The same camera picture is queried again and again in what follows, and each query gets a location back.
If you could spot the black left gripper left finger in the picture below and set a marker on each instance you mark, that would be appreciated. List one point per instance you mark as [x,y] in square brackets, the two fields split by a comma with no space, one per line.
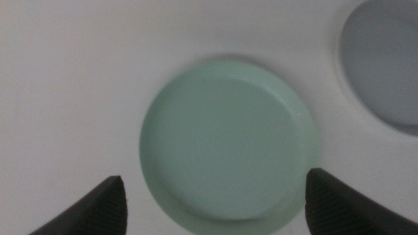
[101,212]

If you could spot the white shallow bowl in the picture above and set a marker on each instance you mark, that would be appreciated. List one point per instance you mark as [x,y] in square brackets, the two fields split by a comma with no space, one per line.
[338,55]

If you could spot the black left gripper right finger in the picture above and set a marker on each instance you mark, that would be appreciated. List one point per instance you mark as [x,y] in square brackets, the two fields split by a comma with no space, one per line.
[336,209]

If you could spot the grey shallow bowl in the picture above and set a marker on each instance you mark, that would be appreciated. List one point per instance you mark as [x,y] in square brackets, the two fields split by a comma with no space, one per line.
[385,62]

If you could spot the pale green shallow bowl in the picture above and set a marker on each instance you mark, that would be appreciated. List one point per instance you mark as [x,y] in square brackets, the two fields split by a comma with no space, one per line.
[228,143]

